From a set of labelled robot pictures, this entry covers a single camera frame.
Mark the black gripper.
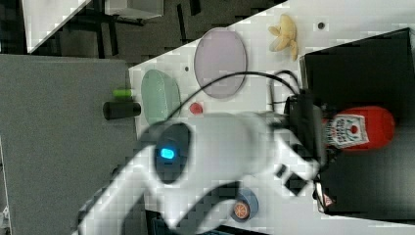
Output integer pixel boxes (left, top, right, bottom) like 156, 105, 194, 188
284, 90, 330, 170

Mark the red ketchup bottle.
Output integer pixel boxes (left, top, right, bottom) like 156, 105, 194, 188
323, 106, 395, 151

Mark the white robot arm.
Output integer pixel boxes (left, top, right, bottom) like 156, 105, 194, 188
73, 91, 327, 235

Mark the black toaster oven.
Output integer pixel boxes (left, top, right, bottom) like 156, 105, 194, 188
301, 28, 414, 224

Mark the peeled banana toy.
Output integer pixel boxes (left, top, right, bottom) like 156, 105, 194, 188
268, 14, 299, 61

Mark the round purple plate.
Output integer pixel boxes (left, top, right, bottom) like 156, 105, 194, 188
194, 27, 248, 99

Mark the blue cup with orange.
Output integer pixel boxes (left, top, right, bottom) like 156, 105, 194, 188
231, 188, 259, 223

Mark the red strawberry near plate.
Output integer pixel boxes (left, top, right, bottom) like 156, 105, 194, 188
190, 103, 204, 115

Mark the green perforated colander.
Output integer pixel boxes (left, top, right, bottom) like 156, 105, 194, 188
141, 70, 181, 124

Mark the green cylinder object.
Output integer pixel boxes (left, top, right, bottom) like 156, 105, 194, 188
112, 89, 133, 99

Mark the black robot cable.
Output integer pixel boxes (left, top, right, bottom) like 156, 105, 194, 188
165, 70, 301, 120

